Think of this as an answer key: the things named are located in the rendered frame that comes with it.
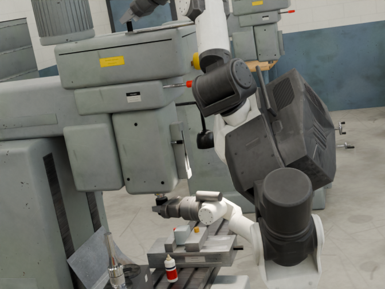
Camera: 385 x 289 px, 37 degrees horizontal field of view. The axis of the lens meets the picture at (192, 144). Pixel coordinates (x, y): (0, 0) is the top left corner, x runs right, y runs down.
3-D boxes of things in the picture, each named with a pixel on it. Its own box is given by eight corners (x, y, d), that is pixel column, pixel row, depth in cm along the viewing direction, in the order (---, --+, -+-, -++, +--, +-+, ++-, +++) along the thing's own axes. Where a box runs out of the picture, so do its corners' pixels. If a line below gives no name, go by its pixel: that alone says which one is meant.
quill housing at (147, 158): (189, 175, 224) (176, 95, 216) (172, 195, 205) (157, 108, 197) (145, 178, 230) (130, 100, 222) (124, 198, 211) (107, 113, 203)
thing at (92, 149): (145, 169, 231) (133, 106, 224) (121, 191, 209) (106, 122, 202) (103, 172, 237) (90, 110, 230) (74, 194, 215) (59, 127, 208)
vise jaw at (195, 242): (208, 235, 243) (207, 226, 242) (200, 252, 229) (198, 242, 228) (195, 235, 245) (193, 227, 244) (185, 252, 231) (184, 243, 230)
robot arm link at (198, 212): (203, 215, 216) (230, 218, 209) (188, 226, 207) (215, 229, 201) (199, 187, 213) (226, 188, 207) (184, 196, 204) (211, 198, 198)
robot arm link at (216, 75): (223, 40, 155) (228, 87, 150) (244, 50, 161) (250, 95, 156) (192, 57, 162) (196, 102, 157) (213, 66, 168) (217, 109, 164)
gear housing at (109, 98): (186, 93, 216) (182, 66, 214) (164, 108, 194) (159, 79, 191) (106, 101, 227) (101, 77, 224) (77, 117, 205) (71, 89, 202)
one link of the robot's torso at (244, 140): (366, 196, 158) (332, 107, 182) (308, 132, 137) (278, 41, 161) (275, 239, 170) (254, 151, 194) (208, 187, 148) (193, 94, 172)
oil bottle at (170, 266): (179, 277, 226) (174, 252, 224) (176, 282, 223) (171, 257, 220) (169, 277, 228) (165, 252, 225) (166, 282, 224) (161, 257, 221)
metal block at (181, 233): (192, 237, 240) (189, 224, 239) (188, 244, 235) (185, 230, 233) (180, 238, 242) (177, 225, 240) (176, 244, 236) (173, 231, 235)
